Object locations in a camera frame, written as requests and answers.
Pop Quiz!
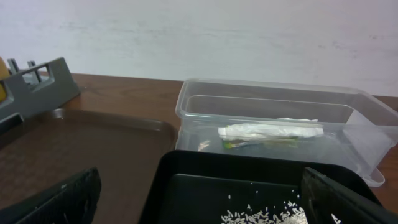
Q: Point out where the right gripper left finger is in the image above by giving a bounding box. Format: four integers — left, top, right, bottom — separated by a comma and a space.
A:
1, 167, 102, 224

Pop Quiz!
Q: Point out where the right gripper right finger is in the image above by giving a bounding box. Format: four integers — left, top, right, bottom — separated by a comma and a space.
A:
301, 167, 397, 224

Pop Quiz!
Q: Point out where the rice food waste pile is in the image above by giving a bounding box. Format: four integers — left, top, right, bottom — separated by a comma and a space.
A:
220, 182, 343, 224

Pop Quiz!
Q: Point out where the green snack wrapper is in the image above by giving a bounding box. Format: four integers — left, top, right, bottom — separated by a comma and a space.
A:
222, 137, 300, 149

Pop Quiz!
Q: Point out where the yellow plate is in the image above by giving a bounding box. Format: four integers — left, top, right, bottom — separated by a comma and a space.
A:
0, 57, 10, 102

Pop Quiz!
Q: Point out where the brown serving tray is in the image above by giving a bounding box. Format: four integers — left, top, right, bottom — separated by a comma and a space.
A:
1, 109, 177, 223

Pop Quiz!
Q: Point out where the clear plastic bin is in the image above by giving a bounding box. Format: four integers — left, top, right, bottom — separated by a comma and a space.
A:
175, 79, 397, 187

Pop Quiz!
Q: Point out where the black tray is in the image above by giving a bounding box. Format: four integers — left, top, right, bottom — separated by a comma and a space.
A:
139, 151, 380, 223

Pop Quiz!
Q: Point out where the grey plastic dish rack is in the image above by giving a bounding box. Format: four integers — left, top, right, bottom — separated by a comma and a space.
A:
1, 57, 80, 134

